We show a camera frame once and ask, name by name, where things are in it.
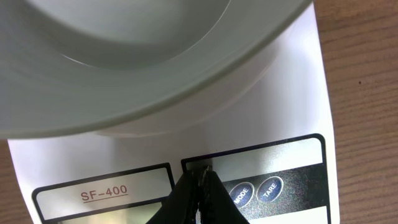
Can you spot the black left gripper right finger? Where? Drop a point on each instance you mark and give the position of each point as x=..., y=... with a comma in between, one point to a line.
x=215, y=204

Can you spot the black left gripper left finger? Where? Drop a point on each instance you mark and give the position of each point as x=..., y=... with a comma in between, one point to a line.
x=181, y=205

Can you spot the white digital kitchen scale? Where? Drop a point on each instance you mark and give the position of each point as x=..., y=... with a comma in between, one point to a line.
x=266, y=129

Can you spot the grey plastic bowl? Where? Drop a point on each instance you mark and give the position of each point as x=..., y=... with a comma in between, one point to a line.
x=71, y=67

